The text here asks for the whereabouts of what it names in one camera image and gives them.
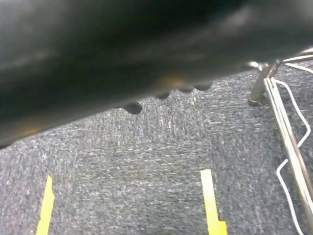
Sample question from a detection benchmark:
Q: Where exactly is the steel workbench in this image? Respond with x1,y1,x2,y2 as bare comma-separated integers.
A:
248,47,313,233

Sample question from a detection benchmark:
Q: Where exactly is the yellow floor tape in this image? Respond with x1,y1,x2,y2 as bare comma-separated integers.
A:
201,168,228,235
35,175,54,235

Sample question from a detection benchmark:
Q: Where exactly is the white cable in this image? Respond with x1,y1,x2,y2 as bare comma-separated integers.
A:
274,63,313,235

